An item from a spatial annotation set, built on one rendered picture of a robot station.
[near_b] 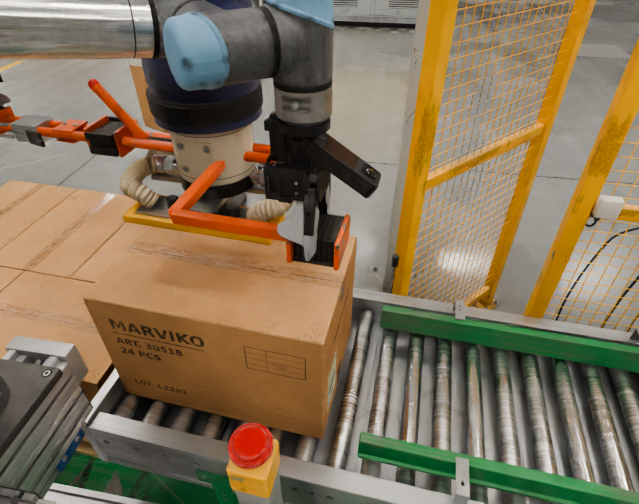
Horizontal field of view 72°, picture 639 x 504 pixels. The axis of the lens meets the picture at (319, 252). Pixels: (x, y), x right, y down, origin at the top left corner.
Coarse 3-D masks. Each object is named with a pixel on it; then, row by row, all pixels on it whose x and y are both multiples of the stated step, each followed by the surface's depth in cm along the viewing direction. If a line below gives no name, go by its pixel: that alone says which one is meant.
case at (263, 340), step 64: (128, 256) 118; (192, 256) 118; (256, 256) 118; (128, 320) 107; (192, 320) 101; (256, 320) 100; (320, 320) 100; (128, 384) 128; (192, 384) 119; (256, 384) 111; (320, 384) 104
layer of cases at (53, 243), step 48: (0, 192) 221; (48, 192) 221; (96, 192) 221; (0, 240) 190; (48, 240) 190; (96, 240) 190; (0, 288) 167; (48, 288) 167; (0, 336) 149; (48, 336) 149; (96, 336) 149; (96, 384) 135
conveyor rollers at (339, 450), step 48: (384, 336) 149; (384, 384) 134; (480, 384) 134; (528, 384) 135; (624, 384) 134; (336, 432) 122; (384, 432) 123; (480, 432) 122; (576, 432) 122; (432, 480) 113; (624, 480) 112
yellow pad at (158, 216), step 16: (144, 208) 97; (160, 208) 97; (224, 208) 97; (240, 208) 97; (144, 224) 96; (160, 224) 94; (176, 224) 93; (240, 240) 92; (256, 240) 90; (272, 240) 91
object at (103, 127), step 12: (96, 120) 101; (108, 120) 104; (84, 132) 97; (96, 132) 98; (108, 132) 98; (120, 132) 97; (96, 144) 99; (108, 144) 98; (120, 144) 98; (120, 156) 99
